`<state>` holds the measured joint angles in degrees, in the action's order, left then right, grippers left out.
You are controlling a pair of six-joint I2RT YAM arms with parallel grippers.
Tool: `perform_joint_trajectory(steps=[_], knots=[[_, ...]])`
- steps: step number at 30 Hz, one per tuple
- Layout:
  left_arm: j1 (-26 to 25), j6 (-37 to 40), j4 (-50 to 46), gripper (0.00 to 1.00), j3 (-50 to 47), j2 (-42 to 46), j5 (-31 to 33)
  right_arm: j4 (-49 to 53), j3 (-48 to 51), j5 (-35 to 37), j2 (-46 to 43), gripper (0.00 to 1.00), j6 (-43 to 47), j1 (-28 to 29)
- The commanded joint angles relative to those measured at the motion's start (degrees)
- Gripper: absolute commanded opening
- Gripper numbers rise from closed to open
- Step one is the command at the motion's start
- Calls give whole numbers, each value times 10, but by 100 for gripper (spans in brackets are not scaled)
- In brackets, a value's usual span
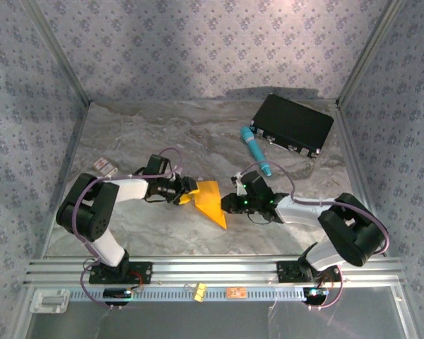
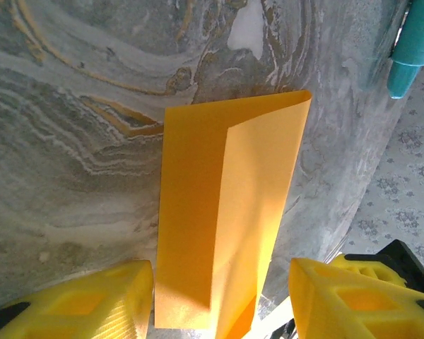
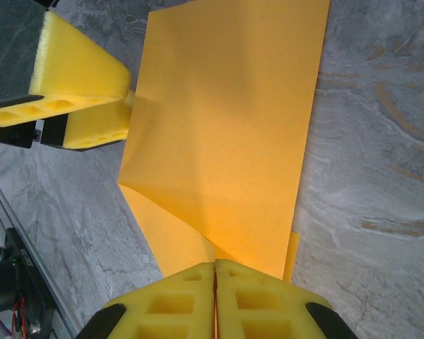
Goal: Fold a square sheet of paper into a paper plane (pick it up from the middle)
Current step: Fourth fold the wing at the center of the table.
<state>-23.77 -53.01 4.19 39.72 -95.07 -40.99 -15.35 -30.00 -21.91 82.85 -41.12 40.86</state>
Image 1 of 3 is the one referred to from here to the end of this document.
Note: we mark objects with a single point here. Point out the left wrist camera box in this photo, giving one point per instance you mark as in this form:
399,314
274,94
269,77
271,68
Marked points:
179,170

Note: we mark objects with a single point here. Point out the left controller board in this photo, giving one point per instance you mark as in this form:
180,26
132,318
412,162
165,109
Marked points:
116,293

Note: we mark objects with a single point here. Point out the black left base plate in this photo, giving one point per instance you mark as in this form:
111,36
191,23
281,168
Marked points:
145,272

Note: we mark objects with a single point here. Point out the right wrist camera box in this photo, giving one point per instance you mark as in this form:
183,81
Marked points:
239,182

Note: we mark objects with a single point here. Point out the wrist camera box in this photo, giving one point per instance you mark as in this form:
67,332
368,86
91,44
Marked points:
239,182
179,170

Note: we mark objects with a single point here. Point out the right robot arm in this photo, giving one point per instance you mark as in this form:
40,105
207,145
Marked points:
297,213

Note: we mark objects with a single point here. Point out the aluminium mounting rail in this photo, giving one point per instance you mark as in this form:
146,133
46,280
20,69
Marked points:
215,270

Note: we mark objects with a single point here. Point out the black hard case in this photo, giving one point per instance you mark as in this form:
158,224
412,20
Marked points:
293,120

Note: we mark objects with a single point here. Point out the yellow binder clip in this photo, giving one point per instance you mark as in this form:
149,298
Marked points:
199,292

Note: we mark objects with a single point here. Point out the teal marker pen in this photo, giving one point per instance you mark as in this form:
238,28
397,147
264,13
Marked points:
254,148

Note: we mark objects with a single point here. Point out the aluminium frame post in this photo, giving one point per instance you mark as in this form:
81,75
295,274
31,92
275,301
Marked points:
367,53
58,53

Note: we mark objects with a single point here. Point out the orange paper sheet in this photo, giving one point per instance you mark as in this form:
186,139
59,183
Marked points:
208,201

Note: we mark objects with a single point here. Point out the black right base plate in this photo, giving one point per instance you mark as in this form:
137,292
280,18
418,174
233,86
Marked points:
286,272

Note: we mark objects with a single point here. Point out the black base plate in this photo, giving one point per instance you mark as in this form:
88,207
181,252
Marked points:
145,272
286,272

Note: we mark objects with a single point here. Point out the aluminium table edge profile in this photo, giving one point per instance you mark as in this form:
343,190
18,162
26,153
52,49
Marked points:
355,159
66,176

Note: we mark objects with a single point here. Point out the right controller board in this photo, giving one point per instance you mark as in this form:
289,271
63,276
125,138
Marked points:
314,293

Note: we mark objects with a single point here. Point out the small red white box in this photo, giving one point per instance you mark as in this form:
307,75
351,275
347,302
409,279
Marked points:
101,164

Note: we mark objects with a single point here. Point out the controller board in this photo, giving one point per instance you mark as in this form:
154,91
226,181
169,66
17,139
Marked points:
314,293
116,293

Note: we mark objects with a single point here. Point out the grey metal bracket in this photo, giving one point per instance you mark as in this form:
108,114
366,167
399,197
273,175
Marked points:
49,301

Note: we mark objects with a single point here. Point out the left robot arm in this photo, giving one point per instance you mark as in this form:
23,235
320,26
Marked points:
107,247

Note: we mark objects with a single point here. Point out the orange label sticker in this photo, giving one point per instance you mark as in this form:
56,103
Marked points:
236,292

